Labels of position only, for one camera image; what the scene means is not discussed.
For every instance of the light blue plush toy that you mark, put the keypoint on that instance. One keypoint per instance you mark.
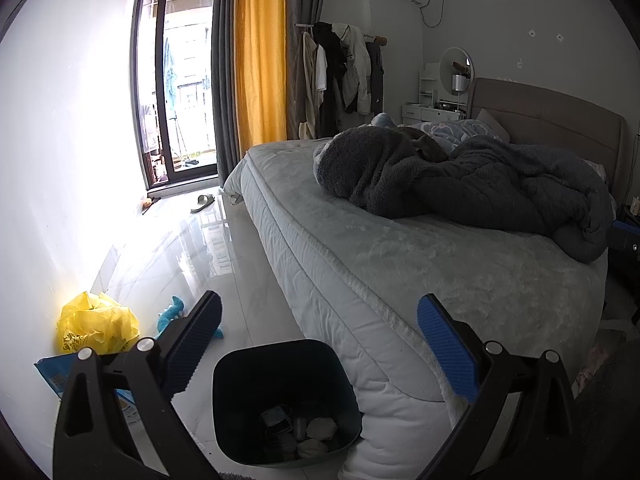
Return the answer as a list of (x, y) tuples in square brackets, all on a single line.
[(382, 120)]

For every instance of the grey fleece blanket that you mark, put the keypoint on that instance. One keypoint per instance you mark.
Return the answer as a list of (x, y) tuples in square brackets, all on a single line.
[(475, 195)]

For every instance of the white jacket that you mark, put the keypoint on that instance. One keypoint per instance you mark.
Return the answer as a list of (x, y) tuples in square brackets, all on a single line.
[(357, 60)]

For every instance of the blue patterned quilt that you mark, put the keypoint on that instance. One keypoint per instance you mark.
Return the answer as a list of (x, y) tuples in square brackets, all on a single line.
[(465, 130)]

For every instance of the yellow plastic bag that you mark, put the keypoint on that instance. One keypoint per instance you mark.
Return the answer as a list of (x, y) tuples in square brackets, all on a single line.
[(95, 320)]

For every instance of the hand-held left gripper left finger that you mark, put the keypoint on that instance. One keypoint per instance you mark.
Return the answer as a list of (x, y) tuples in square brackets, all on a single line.
[(195, 345)]

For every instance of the black wrapper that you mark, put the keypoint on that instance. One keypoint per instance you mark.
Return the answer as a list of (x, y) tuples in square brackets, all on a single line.
[(280, 442)]

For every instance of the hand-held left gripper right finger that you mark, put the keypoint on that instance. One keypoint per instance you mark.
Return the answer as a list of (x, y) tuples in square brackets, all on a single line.
[(447, 347)]

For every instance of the round mirror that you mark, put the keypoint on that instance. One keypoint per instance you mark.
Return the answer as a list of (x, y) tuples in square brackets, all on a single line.
[(450, 60)]

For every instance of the blue tissue packet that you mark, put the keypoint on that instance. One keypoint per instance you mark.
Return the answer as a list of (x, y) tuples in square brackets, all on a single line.
[(275, 416)]

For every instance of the clothes rack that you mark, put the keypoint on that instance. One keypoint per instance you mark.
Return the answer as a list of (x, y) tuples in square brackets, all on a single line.
[(380, 39)]

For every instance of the grey shaggy rug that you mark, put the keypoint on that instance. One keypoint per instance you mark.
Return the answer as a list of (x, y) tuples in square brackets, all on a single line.
[(240, 476)]

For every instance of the white dresser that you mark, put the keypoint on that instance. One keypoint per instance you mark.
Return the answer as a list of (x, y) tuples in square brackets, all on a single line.
[(415, 111)]

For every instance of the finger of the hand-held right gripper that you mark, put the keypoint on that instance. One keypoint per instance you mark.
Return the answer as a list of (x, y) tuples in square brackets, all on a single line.
[(625, 227)]

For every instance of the small orange object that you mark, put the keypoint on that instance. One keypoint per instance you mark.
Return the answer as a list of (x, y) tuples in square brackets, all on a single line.
[(147, 203)]

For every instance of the dark teal bin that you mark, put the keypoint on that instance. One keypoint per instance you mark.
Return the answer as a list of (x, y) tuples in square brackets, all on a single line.
[(250, 375)]

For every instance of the yellow curtain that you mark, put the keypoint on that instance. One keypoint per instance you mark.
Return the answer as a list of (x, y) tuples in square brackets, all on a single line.
[(260, 60)]

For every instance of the black garment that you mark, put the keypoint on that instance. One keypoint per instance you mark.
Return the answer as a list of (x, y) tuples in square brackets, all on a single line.
[(330, 60)]

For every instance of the beige headboard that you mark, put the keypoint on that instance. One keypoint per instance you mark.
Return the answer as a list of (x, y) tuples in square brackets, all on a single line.
[(550, 115)]

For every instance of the white sock ball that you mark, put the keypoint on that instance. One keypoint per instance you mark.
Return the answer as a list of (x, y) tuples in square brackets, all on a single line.
[(322, 428), (312, 448)]

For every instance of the white desk shelf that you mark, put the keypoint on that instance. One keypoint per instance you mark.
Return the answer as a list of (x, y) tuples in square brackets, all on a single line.
[(429, 85)]

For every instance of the white table lamp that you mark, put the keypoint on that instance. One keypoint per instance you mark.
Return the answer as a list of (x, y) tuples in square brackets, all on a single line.
[(458, 83)]

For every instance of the blue toothed plush toy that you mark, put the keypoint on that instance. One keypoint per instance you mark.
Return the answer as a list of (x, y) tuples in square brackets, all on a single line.
[(172, 312)]

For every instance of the glass sliding door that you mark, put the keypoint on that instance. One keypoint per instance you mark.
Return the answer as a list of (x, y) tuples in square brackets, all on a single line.
[(190, 85)]

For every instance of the blue hanging cloth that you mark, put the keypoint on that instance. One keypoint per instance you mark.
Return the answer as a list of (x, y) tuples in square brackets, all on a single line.
[(170, 65)]

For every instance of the pink patterned mat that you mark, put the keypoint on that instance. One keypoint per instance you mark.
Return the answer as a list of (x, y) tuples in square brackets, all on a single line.
[(590, 365)]

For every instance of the bed with grey sheet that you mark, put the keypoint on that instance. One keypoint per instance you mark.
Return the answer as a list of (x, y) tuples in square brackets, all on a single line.
[(400, 270)]

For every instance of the blue printed bag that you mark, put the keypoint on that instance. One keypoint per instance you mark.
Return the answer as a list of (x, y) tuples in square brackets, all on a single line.
[(52, 375)]

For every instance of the grey slipper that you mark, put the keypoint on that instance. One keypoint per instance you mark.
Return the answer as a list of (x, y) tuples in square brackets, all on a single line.
[(202, 203)]

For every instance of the beige pillow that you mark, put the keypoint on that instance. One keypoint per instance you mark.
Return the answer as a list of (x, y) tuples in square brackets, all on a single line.
[(492, 122)]

